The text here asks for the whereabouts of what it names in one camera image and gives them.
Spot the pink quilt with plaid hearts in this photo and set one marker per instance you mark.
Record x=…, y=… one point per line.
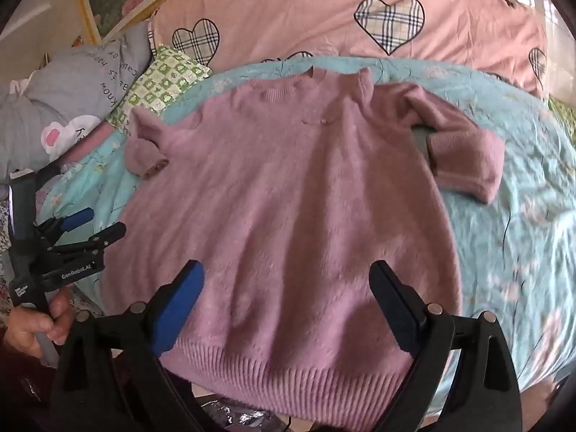
x=315, y=9

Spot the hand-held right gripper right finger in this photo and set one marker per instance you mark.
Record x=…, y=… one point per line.
x=396, y=310

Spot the person's left hand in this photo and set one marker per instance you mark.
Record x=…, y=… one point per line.
x=24, y=328

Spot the blue floral blanket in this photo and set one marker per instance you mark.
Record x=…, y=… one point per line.
x=517, y=252

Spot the pink cloth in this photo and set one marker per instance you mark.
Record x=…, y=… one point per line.
x=96, y=141

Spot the green checked pillow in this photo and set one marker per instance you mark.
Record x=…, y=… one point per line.
x=564, y=119
x=166, y=81

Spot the person's left forearm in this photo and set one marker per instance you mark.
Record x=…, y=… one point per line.
x=13, y=378

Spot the grey cartoon pillow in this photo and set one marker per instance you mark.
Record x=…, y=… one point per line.
x=58, y=85

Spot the pink fuzzy sweater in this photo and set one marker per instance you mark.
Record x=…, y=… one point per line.
x=288, y=207

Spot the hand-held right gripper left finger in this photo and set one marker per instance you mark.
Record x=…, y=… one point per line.
x=180, y=306

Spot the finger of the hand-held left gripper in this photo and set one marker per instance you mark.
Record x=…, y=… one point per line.
x=101, y=236
x=76, y=219

